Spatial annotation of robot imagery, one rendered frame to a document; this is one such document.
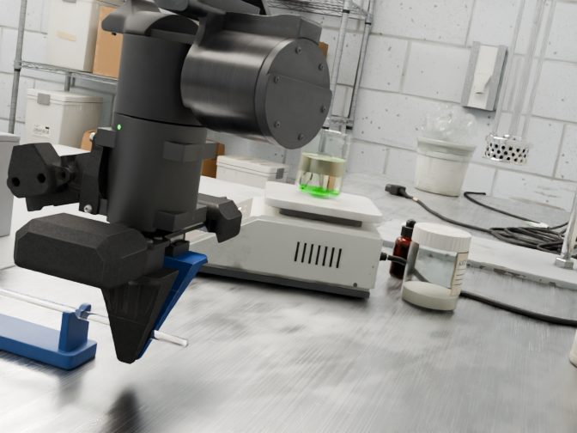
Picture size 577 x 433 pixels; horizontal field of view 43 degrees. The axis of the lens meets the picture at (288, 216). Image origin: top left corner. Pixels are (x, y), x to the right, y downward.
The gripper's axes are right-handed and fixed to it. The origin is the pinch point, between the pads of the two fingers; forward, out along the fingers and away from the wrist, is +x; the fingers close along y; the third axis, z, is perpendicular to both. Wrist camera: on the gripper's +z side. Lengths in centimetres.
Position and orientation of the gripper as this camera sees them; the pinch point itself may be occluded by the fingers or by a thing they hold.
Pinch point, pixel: (136, 308)
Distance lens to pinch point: 48.5
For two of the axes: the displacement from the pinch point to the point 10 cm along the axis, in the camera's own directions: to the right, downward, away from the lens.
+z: -9.4, -2.1, 2.6
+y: -2.9, 1.3, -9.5
